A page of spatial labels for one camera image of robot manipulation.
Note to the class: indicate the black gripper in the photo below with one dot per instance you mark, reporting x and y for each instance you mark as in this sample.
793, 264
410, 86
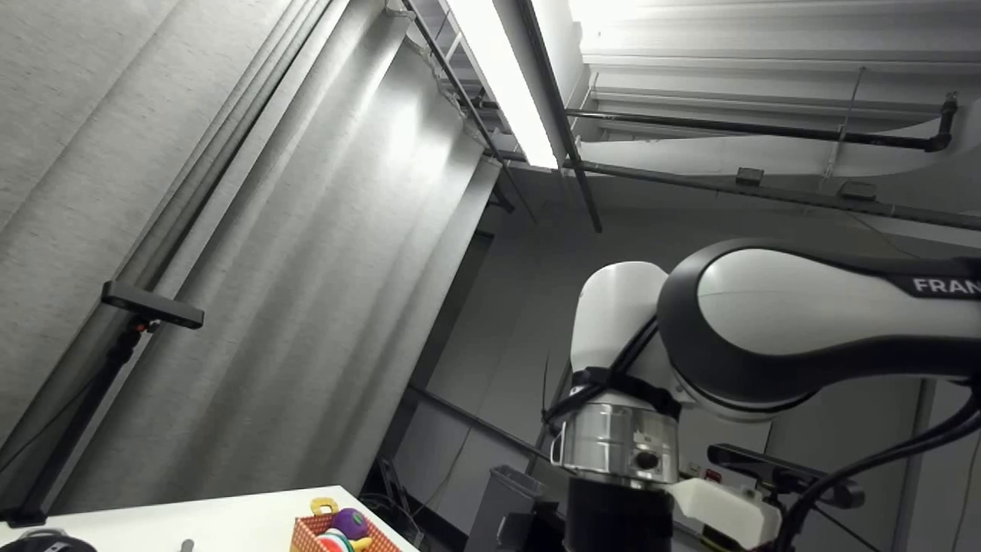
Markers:
618, 522

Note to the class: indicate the white black Franka robot arm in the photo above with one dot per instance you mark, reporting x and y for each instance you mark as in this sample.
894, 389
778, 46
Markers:
798, 307

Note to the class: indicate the purple toy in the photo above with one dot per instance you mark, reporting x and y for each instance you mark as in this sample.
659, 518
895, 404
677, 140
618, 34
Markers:
354, 522

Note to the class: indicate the wooden box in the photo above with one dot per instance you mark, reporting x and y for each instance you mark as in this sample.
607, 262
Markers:
307, 539

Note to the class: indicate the long grey ceiling conduit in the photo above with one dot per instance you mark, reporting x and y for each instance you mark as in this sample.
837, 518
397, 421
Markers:
752, 180

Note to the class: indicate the grey curtain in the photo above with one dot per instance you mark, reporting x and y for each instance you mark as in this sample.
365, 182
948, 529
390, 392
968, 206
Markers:
307, 256

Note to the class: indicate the ceiling light fixture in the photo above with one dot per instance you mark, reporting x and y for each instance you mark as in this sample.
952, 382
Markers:
499, 73

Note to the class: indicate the black round object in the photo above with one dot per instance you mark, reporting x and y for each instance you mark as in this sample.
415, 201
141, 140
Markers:
32, 541

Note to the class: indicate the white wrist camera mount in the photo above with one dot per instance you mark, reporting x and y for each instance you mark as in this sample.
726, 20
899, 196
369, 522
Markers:
724, 511

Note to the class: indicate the black camera on tripod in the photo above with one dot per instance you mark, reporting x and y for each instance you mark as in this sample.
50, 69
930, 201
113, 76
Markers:
154, 306

